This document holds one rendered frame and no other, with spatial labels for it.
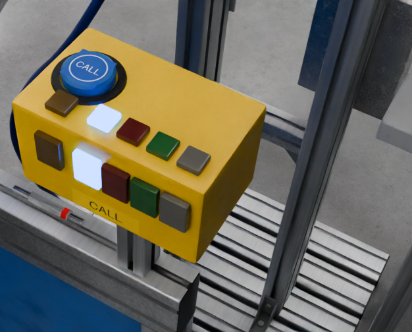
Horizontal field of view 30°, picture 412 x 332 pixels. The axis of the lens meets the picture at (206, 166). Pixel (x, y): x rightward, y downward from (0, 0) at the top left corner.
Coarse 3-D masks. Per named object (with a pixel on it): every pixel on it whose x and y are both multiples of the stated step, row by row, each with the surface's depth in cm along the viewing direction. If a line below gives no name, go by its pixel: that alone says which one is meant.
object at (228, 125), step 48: (96, 48) 58; (48, 96) 55; (96, 96) 55; (144, 96) 55; (192, 96) 56; (240, 96) 56; (96, 144) 53; (144, 144) 53; (192, 144) 53; (240, 144) 54; (96, 192) 57; (192, 192) 51; (240, 192) 60; (192, 240) 55
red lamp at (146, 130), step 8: (128, 120) 53; (120, 128) 53; (128, 128) 53; (136, 128) 53; (144, 128) 53; (120, 136) 52; (128, 136) 52; (136, 136) 52; (144, 136) 53; (136, 144) 52
